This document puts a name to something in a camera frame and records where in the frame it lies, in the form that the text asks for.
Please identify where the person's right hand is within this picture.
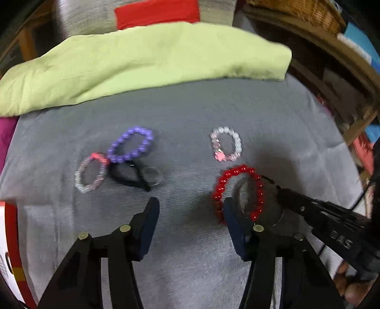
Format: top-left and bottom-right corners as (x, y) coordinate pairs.
(334, 261), (369, 308)

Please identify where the red box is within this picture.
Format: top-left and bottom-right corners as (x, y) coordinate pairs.
(0, 200), (38, 309)

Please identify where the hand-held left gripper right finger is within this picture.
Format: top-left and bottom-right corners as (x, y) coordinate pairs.
(223, 197), (346, 309)

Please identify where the grey bed cover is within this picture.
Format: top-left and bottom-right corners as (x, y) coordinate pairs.
(0, 73), (369, 309)

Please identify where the black cable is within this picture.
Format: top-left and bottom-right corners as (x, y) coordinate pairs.
(352, 178), (371, 214)

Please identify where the black hair tie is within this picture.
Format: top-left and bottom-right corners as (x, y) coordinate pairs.
(108, 160), (152, 191)

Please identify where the red packet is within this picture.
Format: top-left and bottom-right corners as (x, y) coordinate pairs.
(352, 132), (375, 177)

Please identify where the wooden shelf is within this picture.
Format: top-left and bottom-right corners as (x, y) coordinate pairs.
(240, 6), (380, 146)

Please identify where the blue paper box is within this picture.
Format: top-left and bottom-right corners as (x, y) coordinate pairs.
(338, 22), (375, 64)

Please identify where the purple bead bracelet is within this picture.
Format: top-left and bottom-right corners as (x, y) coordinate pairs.
(107, 127), (154, 164)

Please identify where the magenta pillow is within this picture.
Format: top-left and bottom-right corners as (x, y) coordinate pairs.
(0, 117), (18, 176)

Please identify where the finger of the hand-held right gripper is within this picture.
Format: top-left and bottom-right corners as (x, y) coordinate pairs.
(261, 175), (319, 229)

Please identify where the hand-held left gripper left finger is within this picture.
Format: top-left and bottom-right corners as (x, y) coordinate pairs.
(37, 197), (161, 309)

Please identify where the wicker basket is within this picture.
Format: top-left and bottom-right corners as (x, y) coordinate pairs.
(246, 0), (346, 36)

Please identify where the red bead bracelet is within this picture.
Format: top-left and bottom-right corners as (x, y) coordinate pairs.
(212, 165), (265, 225)

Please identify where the light green blanket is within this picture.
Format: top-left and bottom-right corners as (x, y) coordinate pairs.
(0, 22), (293, 117)

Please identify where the wooden cabinet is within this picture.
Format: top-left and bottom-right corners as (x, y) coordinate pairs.
(0, 18), (39, 72)

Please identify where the white pink flower bracelet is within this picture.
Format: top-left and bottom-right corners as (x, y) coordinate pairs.
(209, 126), (243, 162)

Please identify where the clear bead bracelet pink charm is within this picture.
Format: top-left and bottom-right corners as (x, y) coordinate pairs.
(74, 152), (109, 194)

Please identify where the silver ring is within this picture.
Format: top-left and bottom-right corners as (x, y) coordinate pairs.
(142, 167), (163, 186)

